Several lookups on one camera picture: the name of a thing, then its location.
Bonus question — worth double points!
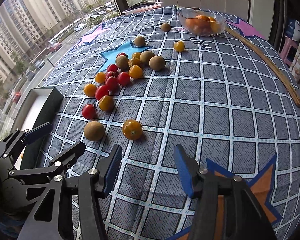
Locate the yellow tomato left middle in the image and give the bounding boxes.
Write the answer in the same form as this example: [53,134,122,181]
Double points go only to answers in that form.
[95,72,106,84]

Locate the large yellow tomato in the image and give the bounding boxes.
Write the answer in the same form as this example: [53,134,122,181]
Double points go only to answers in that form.
[122,119,143,140]

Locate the brown longan left cluster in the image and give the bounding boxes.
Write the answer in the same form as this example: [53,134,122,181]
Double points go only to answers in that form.
[115,55,129,70]

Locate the brown longan rightmost cluster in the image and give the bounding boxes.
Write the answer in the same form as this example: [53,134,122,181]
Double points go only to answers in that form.
[149,56,166,71]

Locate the brown longan cluster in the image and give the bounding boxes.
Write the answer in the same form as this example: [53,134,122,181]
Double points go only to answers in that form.
[140,51,155,65]
[115,55,129,70]
[149,56,166,71]

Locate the dark green open box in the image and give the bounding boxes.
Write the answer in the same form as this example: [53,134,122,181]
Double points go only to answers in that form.
[12,87,63,170]

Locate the red tomato cluster right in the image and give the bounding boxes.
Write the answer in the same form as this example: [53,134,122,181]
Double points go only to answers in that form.
[117,72,130,86]

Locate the red tomato with stem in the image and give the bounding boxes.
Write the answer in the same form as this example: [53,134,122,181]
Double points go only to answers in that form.
[105,76,119,92]

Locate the yellow tomato left edge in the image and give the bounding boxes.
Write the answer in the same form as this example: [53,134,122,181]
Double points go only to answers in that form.
[83,83,97,98]

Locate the oranges in bowl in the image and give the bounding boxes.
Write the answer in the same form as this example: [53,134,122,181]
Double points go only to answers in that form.
[185,15,221,36]

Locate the red tomato upper left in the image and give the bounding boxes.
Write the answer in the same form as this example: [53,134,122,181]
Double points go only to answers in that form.
[107,64,118,72]

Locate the curved wooden stick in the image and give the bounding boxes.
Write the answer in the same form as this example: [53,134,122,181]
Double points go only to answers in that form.
[225,27,300,108]

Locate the red tomato lowest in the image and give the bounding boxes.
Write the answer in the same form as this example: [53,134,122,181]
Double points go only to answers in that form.
[82,104,97,120]

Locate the pink plastic stool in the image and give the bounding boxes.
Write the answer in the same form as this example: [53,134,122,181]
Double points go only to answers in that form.
[279,37,298,66]

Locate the grey checked tablecloth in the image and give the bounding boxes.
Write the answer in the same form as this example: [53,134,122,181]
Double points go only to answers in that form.
[37,6,300,239]

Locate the lone yellow tomato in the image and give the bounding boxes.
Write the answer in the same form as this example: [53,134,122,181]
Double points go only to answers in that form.
[173,41,185,52]

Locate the yellow pointed tomato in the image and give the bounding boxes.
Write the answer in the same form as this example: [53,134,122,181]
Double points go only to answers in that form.
[129,65,143,79]

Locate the yellow tomato upper cluster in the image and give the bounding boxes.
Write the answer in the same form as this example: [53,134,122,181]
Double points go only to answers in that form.
[132,52,141,59]

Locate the red tomato lower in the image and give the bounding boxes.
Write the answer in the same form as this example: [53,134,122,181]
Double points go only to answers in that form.
[95,85,109,101]

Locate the yellow tomato mid cluster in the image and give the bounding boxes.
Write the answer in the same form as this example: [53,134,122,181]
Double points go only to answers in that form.
[128,58,142,68]

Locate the brown longan middle cluster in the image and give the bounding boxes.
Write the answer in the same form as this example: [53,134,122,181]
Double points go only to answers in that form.
[140,51,155,65]

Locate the pink tray on sill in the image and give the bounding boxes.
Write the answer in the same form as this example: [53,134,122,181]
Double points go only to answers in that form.
[121,2,162,15]

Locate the clear glass bowl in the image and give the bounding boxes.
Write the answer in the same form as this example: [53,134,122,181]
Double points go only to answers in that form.
[177,7,227,37]

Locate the brown longan on star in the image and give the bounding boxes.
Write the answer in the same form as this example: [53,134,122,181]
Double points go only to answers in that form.
[134,36,146,47]

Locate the dark yellow tomato lower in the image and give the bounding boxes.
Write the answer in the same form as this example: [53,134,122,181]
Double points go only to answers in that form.
[98,95,115,112]

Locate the small red tomato top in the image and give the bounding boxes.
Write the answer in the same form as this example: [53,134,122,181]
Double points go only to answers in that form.
[116,53,128,57]

